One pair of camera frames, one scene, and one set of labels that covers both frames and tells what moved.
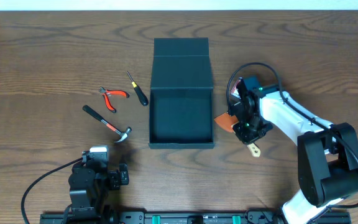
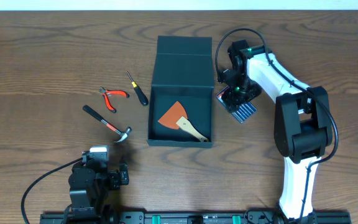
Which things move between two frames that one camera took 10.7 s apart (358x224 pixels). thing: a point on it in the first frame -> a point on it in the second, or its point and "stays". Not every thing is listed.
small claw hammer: (96, 116) stays
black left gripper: (117, 178) stays
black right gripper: (247, 140) -> (246, 95)
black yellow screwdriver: (141, 95) stays
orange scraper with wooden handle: (226, 121) -> (176, 117)
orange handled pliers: (107, 93) stays
